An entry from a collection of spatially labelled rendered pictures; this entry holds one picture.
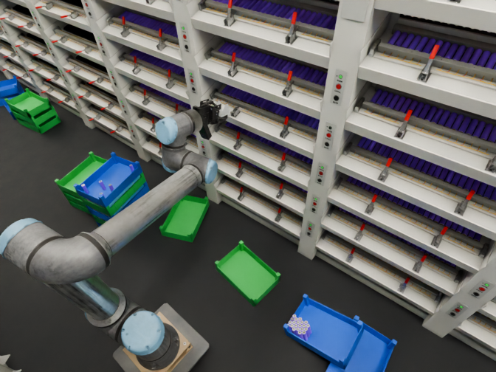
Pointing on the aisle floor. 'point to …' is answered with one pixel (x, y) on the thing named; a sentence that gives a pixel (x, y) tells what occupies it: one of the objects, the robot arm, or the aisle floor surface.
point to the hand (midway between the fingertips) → (226, 112)
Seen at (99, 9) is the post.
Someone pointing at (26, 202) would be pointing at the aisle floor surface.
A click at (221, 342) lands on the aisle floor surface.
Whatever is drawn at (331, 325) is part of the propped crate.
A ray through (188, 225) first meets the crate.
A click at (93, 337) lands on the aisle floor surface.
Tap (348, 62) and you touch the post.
